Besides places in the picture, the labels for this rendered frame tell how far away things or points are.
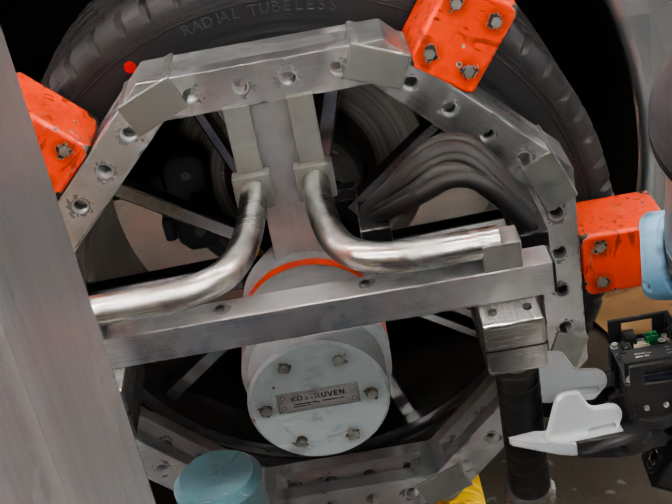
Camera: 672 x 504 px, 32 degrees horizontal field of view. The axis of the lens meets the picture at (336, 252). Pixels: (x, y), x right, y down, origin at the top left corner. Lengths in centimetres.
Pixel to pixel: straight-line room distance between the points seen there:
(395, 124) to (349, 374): 48
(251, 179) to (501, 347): 29
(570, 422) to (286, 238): 33
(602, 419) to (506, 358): 10
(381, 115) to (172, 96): 43
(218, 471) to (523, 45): 51
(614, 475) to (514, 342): 129
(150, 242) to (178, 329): 231
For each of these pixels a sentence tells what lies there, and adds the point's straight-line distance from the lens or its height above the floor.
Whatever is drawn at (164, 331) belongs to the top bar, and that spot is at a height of 98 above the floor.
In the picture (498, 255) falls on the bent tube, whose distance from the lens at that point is 93.
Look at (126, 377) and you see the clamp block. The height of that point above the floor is 95.
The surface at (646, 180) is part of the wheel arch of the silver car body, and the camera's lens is 142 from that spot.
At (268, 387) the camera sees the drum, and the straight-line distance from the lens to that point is 103.
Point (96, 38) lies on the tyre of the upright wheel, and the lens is 115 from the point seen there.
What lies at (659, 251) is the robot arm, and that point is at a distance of 96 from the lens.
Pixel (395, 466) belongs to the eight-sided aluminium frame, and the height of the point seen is 60.
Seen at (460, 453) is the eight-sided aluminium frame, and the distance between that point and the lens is 128.
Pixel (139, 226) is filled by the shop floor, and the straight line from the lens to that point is 336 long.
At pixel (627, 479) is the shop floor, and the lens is 220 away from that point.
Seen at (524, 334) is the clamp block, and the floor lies 94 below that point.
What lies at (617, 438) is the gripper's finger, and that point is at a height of 84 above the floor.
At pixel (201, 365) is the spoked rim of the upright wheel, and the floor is 74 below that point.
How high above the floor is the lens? 147
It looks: 29 degrees down
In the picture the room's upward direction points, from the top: 11 degrees counter-clockwise
